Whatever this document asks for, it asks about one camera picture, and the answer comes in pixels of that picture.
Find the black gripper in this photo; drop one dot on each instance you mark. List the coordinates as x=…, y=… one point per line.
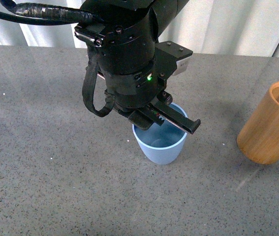
x=134, y=84

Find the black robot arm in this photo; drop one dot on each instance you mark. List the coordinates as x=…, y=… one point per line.
x=128, y=32

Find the blue cup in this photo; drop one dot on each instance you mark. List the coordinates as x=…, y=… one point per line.
x=160, y=144

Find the bamboo chopstick holder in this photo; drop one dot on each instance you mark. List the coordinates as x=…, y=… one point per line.
x=259, y=138

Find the white pleated curtain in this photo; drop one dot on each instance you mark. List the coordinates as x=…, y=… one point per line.
x=227, y=27

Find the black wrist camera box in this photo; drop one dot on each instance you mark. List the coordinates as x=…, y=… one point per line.
x=171, y=58

